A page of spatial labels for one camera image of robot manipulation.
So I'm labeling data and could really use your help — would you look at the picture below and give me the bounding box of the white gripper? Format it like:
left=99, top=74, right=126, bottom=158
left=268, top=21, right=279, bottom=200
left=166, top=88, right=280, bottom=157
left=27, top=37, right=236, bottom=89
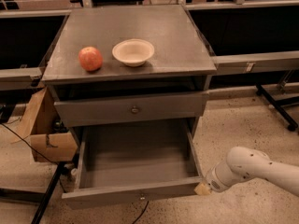
left=194, top=161, right=233, bottom=196

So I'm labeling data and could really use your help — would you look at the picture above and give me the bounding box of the grey drawer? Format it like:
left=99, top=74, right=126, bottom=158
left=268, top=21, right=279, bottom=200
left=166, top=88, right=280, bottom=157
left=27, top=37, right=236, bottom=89
left=54, top=91, right=208, bottom=128
left=63, top=119, right=203, bottom=209

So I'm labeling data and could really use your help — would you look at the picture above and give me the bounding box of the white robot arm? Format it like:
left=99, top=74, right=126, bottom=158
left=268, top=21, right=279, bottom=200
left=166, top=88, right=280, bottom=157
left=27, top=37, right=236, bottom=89
left=194, top=147, right=299, bottom=196

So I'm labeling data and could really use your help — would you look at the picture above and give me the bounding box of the grey top drawer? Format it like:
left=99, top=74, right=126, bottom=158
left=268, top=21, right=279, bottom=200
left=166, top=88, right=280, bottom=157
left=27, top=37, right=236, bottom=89
left=54, top=91, right=208, bottom=128

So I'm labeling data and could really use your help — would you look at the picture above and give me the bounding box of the grey wooden drawer cabinet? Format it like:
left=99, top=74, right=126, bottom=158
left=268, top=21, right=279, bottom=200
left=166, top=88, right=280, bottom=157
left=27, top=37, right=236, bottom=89
left=42, top=5, right=216, bottom=138

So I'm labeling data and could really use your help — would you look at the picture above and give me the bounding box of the small white bottle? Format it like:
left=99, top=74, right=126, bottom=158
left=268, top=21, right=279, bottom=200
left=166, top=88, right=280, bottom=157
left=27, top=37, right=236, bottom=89
left=70, top=168, right=78, bottom=176

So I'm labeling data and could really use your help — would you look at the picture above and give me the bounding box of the white paper bowl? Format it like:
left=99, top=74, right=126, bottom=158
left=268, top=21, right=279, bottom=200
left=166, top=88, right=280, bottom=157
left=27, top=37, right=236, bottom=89
left=112, top=39, right=155, bottom=67

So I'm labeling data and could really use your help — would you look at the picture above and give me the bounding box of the brown cardboard box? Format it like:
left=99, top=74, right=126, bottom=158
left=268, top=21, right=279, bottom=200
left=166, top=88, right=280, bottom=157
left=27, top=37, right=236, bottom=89
left=11, top=88, right=78, bottom=162

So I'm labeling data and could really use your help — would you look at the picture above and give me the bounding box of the black metal stand leg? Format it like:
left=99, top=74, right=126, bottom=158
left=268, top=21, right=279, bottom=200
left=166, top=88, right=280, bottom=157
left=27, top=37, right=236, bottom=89
left=31, top=162, right=65, bottom=224

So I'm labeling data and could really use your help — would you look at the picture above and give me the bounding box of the red apple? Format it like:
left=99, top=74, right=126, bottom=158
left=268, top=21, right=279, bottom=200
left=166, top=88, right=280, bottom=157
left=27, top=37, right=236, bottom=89
left=78, top=47, right=103, bottom=72

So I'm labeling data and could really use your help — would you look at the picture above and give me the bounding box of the grey rail right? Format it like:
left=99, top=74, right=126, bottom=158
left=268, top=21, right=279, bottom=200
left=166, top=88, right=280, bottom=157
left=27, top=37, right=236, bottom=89
left=213, top=50, right=299, bottom=76

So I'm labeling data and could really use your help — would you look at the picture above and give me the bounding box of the grey rail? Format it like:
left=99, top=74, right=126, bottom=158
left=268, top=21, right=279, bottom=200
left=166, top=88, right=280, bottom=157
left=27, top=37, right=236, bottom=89
left=213, top=50, right=299, bottom=76
left=0, top=67, right=45, bottom=91

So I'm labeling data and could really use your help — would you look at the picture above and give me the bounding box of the black floor cable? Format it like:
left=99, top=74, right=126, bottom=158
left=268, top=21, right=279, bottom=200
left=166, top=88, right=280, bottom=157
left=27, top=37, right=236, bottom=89
left=0, top=121, right=60, bottom=165

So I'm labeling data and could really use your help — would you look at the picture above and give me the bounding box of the grey rail left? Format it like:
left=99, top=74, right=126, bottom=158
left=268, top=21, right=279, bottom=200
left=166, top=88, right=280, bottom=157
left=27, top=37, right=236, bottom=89
left=0, top=67, right=45, bottom=91

